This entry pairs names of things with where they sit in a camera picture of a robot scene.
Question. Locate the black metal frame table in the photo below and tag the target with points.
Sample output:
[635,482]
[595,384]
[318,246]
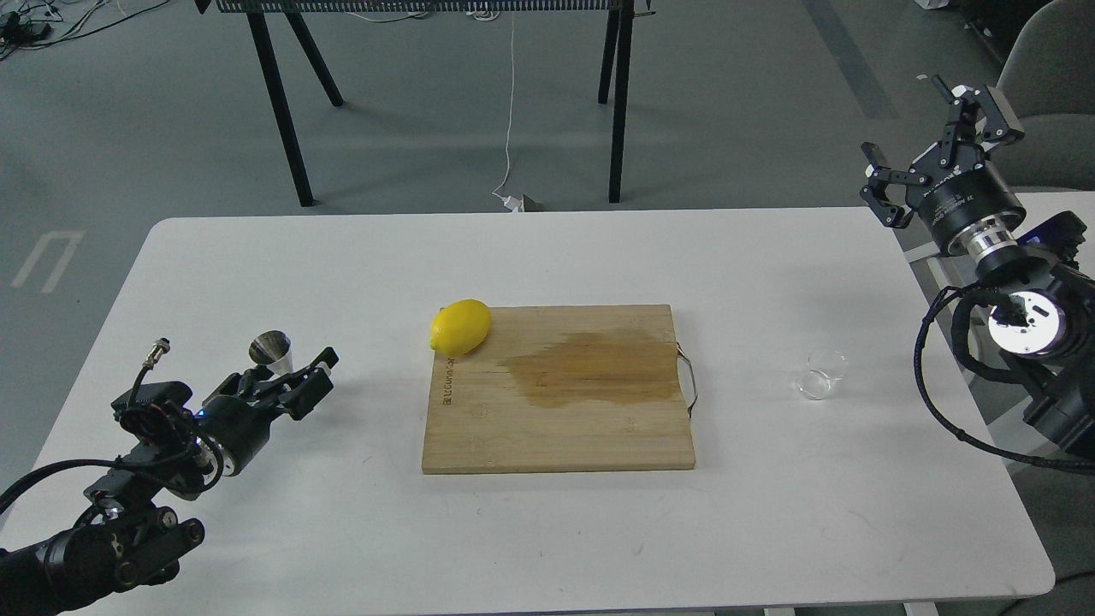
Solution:
[432,52]

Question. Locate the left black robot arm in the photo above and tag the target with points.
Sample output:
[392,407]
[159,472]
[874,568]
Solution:
[123,539]

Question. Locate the steel double jigger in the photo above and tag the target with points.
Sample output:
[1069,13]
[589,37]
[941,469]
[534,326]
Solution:
[272,350]

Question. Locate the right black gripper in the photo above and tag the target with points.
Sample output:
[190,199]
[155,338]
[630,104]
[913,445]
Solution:
[980,120]

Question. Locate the yellow lemon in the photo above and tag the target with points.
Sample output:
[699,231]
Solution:
[459,328]

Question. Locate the grey office chair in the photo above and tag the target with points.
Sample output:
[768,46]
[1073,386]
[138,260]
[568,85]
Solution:
[1047,79]

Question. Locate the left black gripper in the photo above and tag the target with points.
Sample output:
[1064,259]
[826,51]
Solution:
[237,415]

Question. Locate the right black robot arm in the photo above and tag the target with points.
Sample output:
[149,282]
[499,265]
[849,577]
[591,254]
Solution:
[1027,318]

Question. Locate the bamboo cutting board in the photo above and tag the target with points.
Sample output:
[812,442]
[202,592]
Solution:
[562,388]

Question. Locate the small clear glass cup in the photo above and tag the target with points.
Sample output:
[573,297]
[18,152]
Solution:
[825,369]

